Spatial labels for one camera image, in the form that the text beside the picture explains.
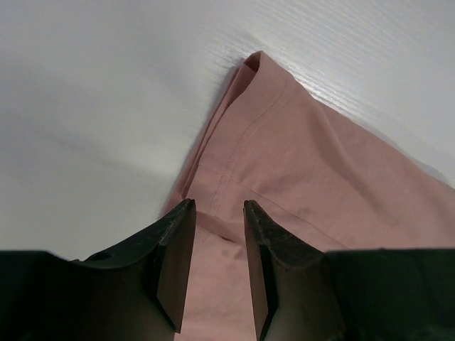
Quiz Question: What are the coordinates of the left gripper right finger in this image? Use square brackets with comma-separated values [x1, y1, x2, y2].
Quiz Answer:
[243, 200, 454, 340]

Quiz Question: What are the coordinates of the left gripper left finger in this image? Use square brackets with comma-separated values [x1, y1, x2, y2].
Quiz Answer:
[1, 199, 196, 340]

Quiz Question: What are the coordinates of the pink printed t-shirt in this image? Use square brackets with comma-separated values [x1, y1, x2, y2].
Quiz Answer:
[166, 51, 454, 340]

